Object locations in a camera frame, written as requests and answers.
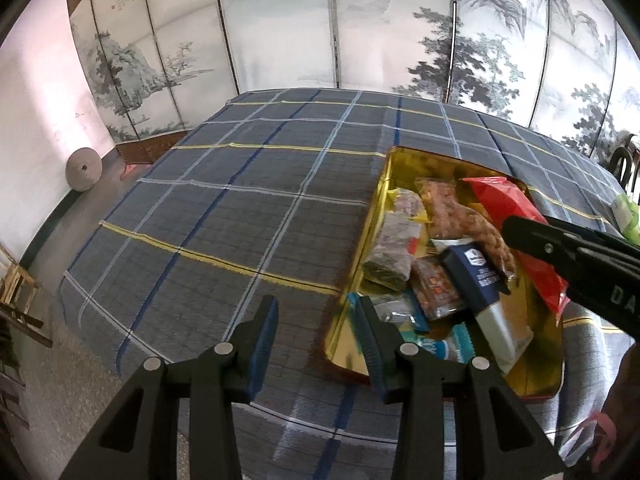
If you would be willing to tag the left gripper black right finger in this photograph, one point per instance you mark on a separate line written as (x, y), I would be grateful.
(378, 342)

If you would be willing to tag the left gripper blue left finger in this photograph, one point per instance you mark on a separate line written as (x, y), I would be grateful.
(265, 326)

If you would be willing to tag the dark red cake packet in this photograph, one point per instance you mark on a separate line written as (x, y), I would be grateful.
(433, 289)

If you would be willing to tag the navy cracker box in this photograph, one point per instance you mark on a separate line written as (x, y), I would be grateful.
(485, 291)

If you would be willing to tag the red snack packet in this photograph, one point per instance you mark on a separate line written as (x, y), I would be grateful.
(522, 226)

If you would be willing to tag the clear blue-ended candy packet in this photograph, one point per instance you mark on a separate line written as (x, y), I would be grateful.
(400, 310)

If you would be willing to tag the person's right hand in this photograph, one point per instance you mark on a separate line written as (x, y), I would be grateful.
(615, 450)

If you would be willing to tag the green tissue pack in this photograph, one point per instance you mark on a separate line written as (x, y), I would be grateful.
(626, 214)

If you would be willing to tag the teal candy packet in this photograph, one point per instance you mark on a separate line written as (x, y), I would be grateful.
(456, 347)

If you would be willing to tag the grey dark snack packet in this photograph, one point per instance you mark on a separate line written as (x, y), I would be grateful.
(390, 258)

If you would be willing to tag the dark wooden chair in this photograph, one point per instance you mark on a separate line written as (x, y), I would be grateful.
(624, 162)

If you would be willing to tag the gold metal tray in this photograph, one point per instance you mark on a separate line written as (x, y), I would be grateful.
(537, 375)

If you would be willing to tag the pink meat snack packet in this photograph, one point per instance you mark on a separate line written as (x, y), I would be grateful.
(409, 204)

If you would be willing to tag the clear bag of nuts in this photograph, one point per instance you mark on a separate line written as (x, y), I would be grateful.
(450, 220)

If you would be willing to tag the grey plaid tablecloth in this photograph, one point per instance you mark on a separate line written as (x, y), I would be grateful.
(269, 196)

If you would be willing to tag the wooden stool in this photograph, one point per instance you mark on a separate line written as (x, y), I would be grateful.
(19, 289)

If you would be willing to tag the round stone disc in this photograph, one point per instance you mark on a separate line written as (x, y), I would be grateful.
(83, 169)

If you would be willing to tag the painted folding screen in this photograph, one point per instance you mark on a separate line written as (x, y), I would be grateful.
(564, 68)

